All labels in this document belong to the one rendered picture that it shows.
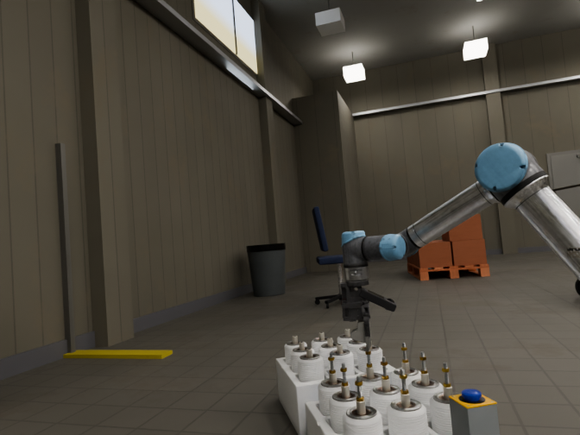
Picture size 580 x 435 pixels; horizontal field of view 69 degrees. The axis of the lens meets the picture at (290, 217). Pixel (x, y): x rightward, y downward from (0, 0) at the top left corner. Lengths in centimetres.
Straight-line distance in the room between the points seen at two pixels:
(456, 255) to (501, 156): 519
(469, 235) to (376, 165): 511
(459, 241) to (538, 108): 573
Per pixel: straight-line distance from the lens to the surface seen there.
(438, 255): 622
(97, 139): 370
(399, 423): 117
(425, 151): 1095
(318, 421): 132
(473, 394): 105
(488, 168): 112
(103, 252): 357
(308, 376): 163
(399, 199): 1083
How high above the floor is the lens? 68
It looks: 3 degrees up
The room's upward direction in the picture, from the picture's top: 5 degrees counter-clockwise
